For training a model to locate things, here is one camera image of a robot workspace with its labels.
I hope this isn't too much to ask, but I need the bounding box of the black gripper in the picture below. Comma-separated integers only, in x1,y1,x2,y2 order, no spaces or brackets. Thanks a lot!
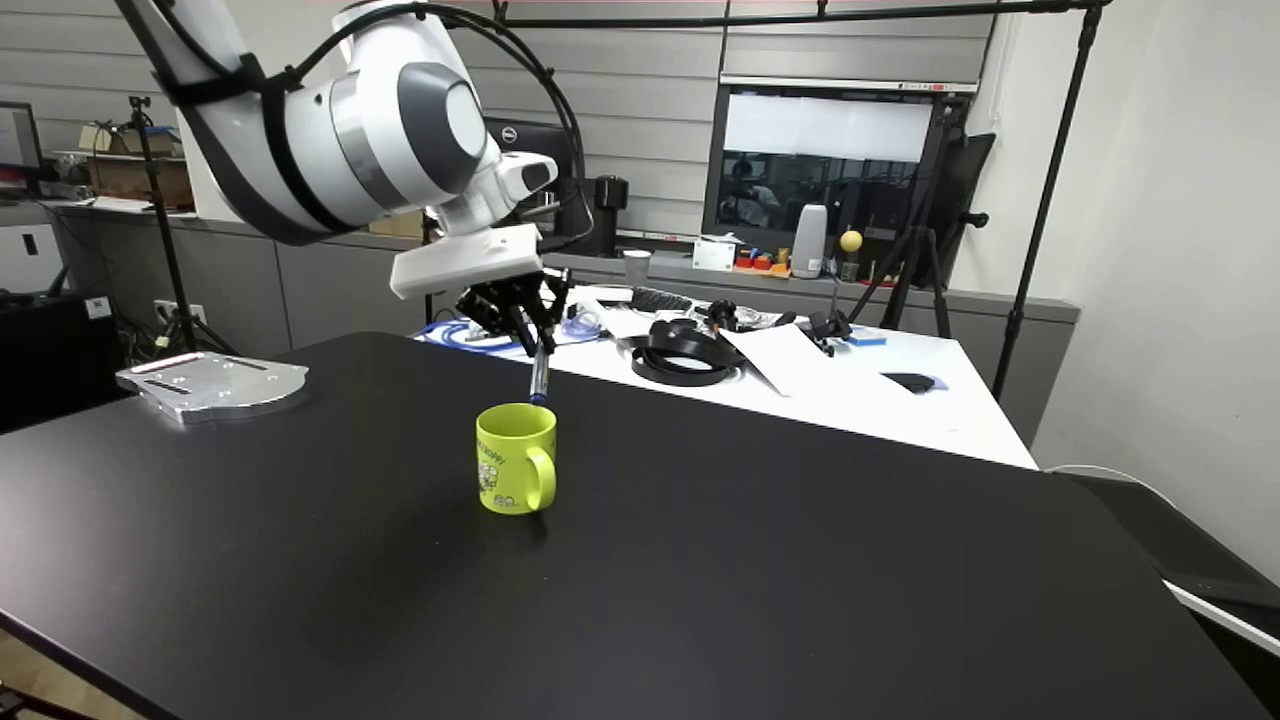
454,262,581,358

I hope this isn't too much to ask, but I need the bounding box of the white paper sheet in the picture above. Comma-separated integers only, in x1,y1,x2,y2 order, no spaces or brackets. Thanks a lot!
725,320,835,401

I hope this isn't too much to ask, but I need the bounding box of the small grey monitor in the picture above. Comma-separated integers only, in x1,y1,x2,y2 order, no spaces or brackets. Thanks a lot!
0,101,43,175

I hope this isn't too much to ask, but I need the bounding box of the white cylinder device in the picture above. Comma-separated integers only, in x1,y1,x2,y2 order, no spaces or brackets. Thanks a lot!
789,198,831,280

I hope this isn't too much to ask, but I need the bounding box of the closed brown cardboard box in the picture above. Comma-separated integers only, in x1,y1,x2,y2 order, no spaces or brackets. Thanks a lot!
85,151,196,215

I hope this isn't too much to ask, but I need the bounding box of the red orange block set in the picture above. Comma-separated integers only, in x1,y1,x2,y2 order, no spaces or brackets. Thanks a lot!
736,247,797,280

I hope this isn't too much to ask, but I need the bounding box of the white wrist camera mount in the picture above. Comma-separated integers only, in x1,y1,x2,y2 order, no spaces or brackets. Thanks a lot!
383,220,547,304

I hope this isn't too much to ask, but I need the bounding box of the black camera tripod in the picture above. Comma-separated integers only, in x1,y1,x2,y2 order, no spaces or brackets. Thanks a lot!
835,91,997,339

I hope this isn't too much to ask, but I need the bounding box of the grey low cabinet counter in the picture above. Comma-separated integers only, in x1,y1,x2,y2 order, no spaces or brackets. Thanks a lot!
53,194,1082,445

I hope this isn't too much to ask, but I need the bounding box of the yellow-green cartoon mug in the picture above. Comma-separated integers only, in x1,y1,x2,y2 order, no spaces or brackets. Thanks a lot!
474,401,560,519

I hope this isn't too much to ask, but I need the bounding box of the white table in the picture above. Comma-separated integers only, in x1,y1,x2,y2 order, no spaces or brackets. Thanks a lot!
411,280,1041,473

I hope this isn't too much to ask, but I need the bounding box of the blue coiled cable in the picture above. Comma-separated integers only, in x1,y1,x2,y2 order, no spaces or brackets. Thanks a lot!
420,315,535,355

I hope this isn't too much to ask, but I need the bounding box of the black overhead frame stand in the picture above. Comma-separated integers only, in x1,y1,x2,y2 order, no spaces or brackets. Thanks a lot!
409,0,1113,403

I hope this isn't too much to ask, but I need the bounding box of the black case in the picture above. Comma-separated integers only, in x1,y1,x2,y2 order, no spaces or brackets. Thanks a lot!
0,293,133,433

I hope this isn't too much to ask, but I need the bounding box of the thin black tripod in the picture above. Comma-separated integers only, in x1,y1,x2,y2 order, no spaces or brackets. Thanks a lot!
119,91,235,358

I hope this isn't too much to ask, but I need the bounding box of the white desktop device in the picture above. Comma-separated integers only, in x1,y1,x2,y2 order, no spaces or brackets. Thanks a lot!
545,276,612,330

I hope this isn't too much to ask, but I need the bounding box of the small white box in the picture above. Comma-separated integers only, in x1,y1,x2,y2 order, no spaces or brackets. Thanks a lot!
688,232,739,276

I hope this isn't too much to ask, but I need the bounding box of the black speaker box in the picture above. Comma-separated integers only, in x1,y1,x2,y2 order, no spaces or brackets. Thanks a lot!
572,171,631,255

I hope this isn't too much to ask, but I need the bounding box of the dark glass window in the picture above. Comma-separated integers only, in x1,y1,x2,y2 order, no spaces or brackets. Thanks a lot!
705,81,976,273

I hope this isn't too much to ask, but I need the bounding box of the black coiled cable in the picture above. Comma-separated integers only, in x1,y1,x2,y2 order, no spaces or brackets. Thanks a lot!
630,315,746,390

